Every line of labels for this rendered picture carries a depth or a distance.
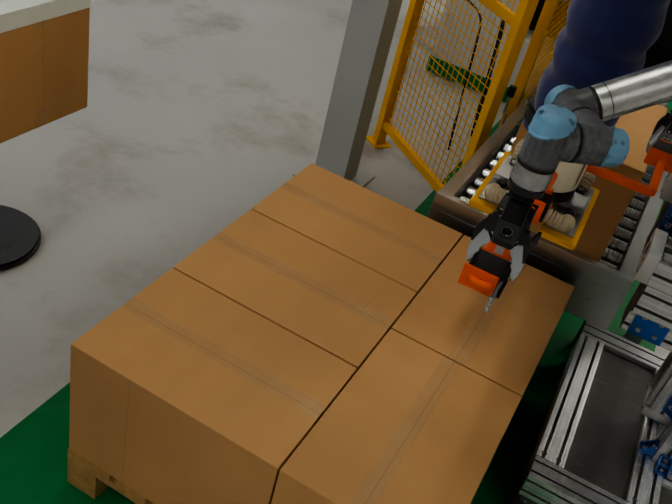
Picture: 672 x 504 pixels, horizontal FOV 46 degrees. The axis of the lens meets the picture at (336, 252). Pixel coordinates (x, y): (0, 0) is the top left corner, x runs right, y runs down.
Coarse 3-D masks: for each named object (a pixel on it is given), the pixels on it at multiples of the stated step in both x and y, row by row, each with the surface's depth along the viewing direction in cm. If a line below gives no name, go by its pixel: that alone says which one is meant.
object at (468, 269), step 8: (480, 248) 164; (480, 256) 162; (488, 256) 162; (496, 256) 163; (464, 264) 159; (472, 264) 159; (480, 264) 160; (488, 264) 160; (496, 264) 161; (504, 264) 161; (464, 272) 160; (472, 272) 159; (480, 272) 158; (488, 272) 158; (496, 272) 158; (464, 280) 160; (488, 280) 158; (496, 280) 157; (472, 288) 161; (488, 296) 160
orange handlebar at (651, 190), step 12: (660, 156) 221; (588, 168) 208; (600, 168) 208; (660, 168) 215; (552, 180) 197; (612, 180) 207; (624, 180) 206; (660, 180) 210; (648, 192) 204; (504, 252) 168; (468, 276) 159; (480, 288) 158; (492, 288) 158
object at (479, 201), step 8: (504, 152) 231; (504, 160) 225; (496, 168) 221; (488, 176) 217; (504, 184) 209; (480, 192) 209; (472, 200) 205; (480, 200) 206; (488, 200) 206; (480, 208) 205; (488, 208) 204; (496, 208) 204
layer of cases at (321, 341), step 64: (320, 192) 268; (192, 256) 227; (256, 256) 233; (320, 256) 240; (384, 256) 247; (448, 256) 254; (128, 320) 202; (192, 320) 206; (256, 320) 212; (320, 320) 217; (384, 320) 223; (448, 320) 228; (512, 320) 235; (128, 384) 188; (192, 384) 189; (256, 384) 194; (320, 384) 198; (384, 384) 203; (448, 384) 208; (512, 384) 213; (128, 448) 201; (192, 448) 187; (256, 448) 178; (320, 448) 182; (384, 448) 186; (448, 448) 190
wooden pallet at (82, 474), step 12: (72, 456) 215; (72, 468) 218; (84, 468) 215; (96, 468) 212; (72, 480) 222; (84, 480) 218; (96, 480) 216; (108, 480) 212; (84, 492) 221; (96, 492) 219; (120, 492) 212; (132, 492) 209
